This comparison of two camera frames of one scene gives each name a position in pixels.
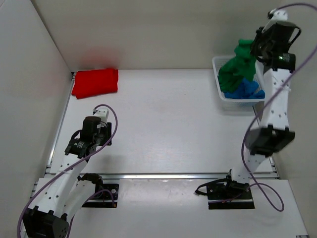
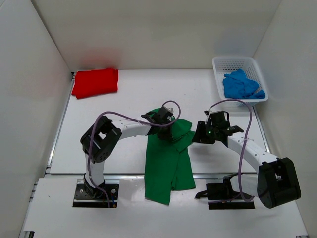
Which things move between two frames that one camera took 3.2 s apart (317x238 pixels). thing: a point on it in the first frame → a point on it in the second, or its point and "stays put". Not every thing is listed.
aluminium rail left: [60, 122] stays put
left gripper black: [108, 127] → [167, 135]
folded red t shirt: [93, 82] stays put
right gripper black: [260, 33] → [199, 136]
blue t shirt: [248, 89] stays put
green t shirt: [241, 66] → [168, 163]
